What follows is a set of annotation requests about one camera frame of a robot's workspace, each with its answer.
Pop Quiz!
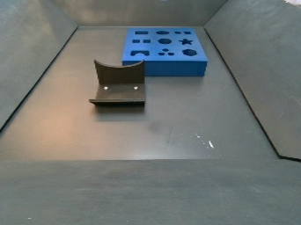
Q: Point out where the blue shape sorter block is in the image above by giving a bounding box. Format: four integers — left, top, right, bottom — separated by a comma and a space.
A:
121, 27, 208, 76

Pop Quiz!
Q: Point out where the black curved bracket stand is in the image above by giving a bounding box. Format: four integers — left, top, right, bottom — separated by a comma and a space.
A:
89, 61, 145, 105

